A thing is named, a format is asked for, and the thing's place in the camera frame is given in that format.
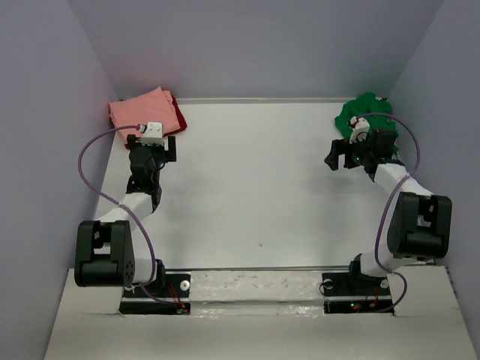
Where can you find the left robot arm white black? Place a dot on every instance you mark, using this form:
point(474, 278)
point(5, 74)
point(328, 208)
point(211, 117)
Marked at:
point(115, 250)

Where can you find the green t shirt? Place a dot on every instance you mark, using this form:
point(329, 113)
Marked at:
point(376, 110)

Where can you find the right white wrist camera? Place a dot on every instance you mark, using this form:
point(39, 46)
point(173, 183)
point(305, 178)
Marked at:
point(360, 129)

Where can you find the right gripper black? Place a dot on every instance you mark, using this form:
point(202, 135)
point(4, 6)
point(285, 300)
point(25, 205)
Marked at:
point(340, 147)

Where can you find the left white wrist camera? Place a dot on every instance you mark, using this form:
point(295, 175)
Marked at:
point(152, 134)

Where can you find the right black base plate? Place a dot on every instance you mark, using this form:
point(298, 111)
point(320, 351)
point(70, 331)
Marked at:
point(343, 295)

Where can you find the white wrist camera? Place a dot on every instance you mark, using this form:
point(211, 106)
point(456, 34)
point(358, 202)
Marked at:
point(152, 134)
point(360, 129)

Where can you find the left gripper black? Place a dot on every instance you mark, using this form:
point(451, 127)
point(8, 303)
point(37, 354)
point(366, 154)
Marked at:
point(166, 156)

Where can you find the white cardboard front cover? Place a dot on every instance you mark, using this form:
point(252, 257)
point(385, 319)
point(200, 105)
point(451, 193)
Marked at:
point(241, 314)

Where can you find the dark red folded t shirt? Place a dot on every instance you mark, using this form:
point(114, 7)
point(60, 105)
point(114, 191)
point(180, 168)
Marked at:
point(156, 107)

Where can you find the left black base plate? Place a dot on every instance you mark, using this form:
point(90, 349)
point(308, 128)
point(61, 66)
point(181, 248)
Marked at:
point(172, 299)

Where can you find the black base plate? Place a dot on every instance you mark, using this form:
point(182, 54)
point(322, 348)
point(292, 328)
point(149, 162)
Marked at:
point(172, 299)
point(343, 295)

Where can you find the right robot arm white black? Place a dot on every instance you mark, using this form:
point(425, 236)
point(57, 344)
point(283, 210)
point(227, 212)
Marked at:
point(415, 223)

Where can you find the pink folded t shirt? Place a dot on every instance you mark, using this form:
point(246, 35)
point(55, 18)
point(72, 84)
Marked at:
point(117, 109)

